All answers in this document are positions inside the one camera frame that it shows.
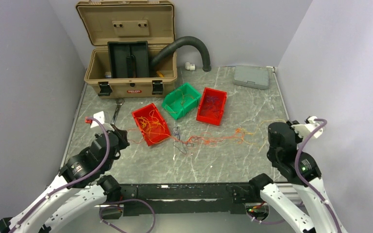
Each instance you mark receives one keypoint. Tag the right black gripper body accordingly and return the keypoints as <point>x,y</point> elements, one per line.
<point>296,138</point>

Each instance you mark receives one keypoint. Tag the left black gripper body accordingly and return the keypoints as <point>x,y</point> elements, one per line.
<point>122,143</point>

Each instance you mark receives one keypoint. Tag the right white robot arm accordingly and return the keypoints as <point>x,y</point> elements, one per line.
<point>306,178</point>

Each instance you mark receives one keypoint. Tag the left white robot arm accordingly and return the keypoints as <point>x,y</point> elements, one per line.
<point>80,184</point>

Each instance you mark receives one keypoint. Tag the silver combination wrench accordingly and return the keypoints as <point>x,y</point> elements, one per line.
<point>119,103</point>

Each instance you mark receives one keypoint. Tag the small red plastic bin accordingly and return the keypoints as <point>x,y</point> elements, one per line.
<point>151,124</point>

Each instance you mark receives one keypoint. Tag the grey plastic organizer case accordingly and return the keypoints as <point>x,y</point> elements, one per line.
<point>252,77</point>

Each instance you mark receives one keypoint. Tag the yellow tool in toolbox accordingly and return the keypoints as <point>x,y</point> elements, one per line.
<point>159,74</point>

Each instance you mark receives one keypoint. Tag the green plastic bin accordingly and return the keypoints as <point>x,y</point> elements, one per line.
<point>181,101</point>

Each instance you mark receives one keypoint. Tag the large red plastic bin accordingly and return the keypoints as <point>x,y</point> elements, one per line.
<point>211,107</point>

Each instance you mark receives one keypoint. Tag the black toolbox tray insert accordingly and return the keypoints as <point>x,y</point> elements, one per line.
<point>129,59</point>

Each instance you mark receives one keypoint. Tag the white pipe fitting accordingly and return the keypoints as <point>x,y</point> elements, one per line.
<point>189,66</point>

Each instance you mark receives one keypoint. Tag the tan plastic toolbox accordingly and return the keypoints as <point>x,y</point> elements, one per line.
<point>126,35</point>

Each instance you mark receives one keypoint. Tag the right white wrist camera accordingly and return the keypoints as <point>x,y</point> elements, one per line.
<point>312,126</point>

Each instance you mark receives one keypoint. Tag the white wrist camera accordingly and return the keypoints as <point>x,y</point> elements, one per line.
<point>103,118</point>
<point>312,126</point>

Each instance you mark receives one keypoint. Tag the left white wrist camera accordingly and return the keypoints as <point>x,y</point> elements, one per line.
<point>103,118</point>

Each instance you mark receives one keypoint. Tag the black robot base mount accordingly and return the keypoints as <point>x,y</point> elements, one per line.
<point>185,198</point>

